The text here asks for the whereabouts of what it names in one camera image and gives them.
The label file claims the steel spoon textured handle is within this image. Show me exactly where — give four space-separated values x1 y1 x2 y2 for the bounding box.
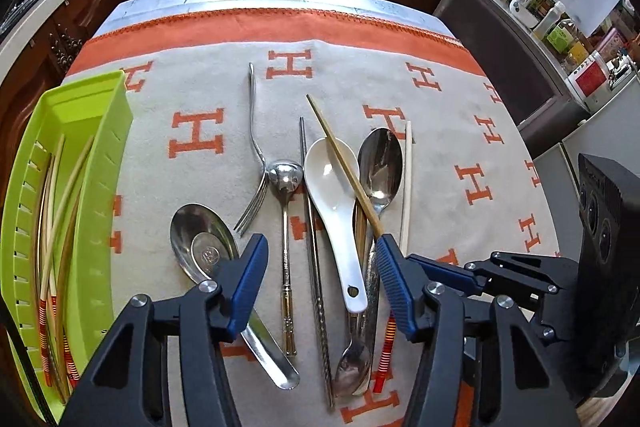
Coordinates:
357 126 405 358

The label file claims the green plastic utensil tray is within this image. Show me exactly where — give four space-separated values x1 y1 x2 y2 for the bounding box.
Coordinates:
0 68 135 427

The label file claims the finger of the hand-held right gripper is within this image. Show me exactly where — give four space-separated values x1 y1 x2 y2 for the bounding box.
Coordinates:
406 251 582 297
514 291 564 344

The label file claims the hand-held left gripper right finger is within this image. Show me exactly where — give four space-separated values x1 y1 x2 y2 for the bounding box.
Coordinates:
375 233 582 427

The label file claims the oil bottle green label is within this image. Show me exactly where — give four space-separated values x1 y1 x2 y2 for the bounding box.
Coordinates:
545 19 583 55

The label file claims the steel fork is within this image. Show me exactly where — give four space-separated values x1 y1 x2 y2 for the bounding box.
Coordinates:
233 63 268 238

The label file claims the round bowl steel spoon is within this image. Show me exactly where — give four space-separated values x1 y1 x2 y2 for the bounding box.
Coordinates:
266 159 304 356

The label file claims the orange white printed blanket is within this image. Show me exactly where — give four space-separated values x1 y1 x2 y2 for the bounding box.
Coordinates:
60 9 566 427

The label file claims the white ceramic spoon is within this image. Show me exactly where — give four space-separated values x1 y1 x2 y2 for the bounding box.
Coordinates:
303 137 369 314

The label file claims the small oval steel spoon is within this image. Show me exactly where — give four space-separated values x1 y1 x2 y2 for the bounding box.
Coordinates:
333 312 375 398

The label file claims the embossed large steel spoon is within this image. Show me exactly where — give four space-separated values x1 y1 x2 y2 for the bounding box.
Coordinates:
169 203 302 391

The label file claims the white plastic bottle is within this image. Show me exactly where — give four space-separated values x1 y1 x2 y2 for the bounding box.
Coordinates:
531 1 567 32

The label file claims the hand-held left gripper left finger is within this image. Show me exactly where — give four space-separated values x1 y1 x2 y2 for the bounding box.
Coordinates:
60 233 271 427

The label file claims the red label container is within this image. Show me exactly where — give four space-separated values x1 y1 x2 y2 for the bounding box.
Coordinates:
567 52 613 100

